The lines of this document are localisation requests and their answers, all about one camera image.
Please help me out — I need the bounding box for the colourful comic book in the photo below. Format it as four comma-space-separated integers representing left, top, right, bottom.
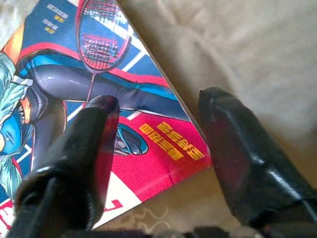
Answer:
0, 0, 213, 231

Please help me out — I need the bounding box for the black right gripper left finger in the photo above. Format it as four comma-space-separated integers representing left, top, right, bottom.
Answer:
7, 95, 121, 238

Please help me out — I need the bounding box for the bed with grey floral sheet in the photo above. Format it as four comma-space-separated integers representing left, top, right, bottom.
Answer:
0, 0, 317, 238

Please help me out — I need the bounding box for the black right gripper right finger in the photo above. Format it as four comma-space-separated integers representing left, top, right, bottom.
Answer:
198, 86, 317, 231

